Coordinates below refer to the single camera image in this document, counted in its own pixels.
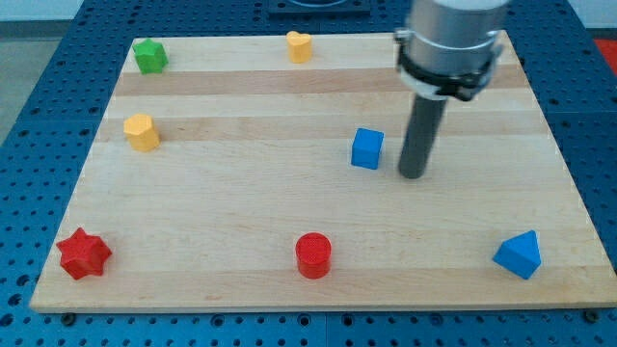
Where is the green star block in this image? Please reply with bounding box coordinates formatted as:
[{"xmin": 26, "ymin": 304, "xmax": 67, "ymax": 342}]
[{"xmin": 132, "ymin": 38, "xmax": 168, "ymax": 74}]

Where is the blue triangular prism block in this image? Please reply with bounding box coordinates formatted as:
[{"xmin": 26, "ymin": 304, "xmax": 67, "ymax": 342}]
[{"xmin": 493, "ymin": 229, "xmax": 542, "ymax": 280}]

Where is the red cylinder block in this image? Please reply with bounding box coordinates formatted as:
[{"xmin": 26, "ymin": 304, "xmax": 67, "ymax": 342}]
[{"xmin": 295, "ymin": 232, "xmax": 332, "ymax": 280}]

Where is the blue cube block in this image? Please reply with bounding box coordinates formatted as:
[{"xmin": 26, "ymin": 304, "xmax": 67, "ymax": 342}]
[{"xmin": 351, "ymin": 128, "xmax": 385, "ymax": 170}]

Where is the red star block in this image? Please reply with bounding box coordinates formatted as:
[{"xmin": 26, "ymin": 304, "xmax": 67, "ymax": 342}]
[{"xmin": 56, "ymin": 227, "xmax": 113, "ymax": 280}]

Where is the yellow heart block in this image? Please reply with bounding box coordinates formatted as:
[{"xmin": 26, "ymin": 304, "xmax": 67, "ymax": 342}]
[{"xmin": 285, "ymin": 31, "xmax": 312, "ymax": 64}]

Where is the yellow hexagon block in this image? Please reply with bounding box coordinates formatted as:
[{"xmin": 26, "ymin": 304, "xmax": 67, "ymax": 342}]
[{"xmin": 123, "ymin": 114, "xmax": 161, "ymax": 152}]

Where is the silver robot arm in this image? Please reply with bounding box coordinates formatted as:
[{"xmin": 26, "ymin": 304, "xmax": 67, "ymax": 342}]
[{"xmin": 394, "ymin": 0, "xmax": 509, "ymax": 101}]

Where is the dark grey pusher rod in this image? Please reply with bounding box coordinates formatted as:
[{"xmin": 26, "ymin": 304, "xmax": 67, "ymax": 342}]
[{"xmin": 398, "ymin": 95, "xmax": 447, "ymax": 179}]

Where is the wooden board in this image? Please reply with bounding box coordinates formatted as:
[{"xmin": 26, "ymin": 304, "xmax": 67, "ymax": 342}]
[{"xmin": 30, "ymin": 33, "xmax": 616, "ymax": 313}]

